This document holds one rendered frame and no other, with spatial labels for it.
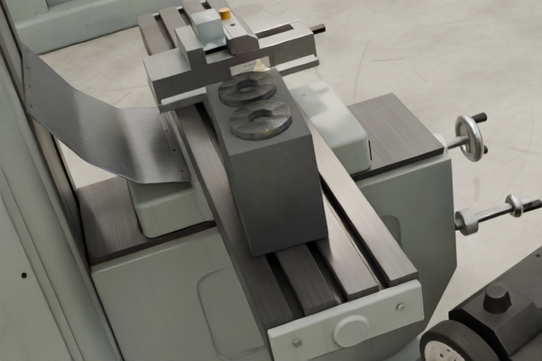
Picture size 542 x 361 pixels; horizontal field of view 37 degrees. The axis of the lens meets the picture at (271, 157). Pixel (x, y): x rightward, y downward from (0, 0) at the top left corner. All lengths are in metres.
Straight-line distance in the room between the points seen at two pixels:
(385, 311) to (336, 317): 0.07
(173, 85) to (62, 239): 0.37
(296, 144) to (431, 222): 0.76
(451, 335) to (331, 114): 0.53
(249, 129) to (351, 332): 0.31
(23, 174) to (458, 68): 2.46
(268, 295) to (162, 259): 0.54
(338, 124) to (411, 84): 1.83
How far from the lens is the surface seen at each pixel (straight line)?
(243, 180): 1.12
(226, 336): 1.83
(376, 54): 3.77
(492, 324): 1.54
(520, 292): 1.63
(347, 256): 1.17
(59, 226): 1.54
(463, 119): 1.91
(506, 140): 3.09
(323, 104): 1.75
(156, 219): 1.59
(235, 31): 1.63
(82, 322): 1.65
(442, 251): 1.88
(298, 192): 1.15
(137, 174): 1.55
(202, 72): 1.62
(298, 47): 1.66
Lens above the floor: 1.72
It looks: 33 degrees down
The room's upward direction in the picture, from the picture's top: 12 degrees counter-clockwise
